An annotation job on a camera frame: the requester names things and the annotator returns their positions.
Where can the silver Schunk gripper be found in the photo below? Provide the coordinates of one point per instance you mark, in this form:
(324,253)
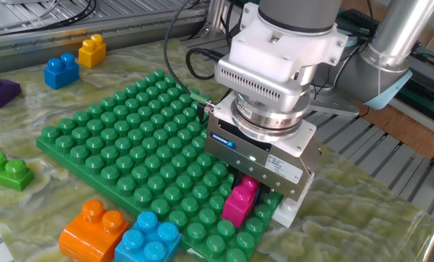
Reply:
(275,163)

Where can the pink three-stud block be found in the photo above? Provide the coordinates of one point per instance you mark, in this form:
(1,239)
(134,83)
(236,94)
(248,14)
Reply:
(238,207)

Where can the large green studded baseplate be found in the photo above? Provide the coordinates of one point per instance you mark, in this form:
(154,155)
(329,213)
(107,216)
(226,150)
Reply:
(147,153)

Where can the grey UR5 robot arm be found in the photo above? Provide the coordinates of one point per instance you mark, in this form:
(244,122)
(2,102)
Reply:
(300,11)

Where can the white four-stud block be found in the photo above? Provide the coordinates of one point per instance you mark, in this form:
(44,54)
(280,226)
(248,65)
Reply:
(287,214)

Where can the light blue four-stud block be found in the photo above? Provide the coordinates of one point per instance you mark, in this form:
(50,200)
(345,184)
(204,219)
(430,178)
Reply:
(147,240)

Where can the green marble patterned mat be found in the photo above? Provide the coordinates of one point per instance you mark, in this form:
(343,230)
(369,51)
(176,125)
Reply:
(365,225)

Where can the orange two-stud block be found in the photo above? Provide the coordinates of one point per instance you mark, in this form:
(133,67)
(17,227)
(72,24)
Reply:
(89,236)

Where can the black keyboard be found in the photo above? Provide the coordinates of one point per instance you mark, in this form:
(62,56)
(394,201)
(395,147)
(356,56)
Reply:
(358,18)

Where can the yellow two-stud block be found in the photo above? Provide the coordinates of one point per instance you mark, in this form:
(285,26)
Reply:
(92,52)

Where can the blue two-stud block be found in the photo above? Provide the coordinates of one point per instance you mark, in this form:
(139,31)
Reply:
(62,74)

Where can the bright green two-stud block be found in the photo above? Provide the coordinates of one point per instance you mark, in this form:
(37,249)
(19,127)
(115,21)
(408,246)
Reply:
(9,172)

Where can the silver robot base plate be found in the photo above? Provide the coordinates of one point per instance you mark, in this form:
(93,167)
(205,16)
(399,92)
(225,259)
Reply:
(333,103)

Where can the aluminium frame beam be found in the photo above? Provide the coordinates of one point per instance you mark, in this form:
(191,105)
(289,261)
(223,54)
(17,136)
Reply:
(214,14)

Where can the aluminium profile rail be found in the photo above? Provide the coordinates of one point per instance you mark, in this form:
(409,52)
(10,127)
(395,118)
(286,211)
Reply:
(129,40)

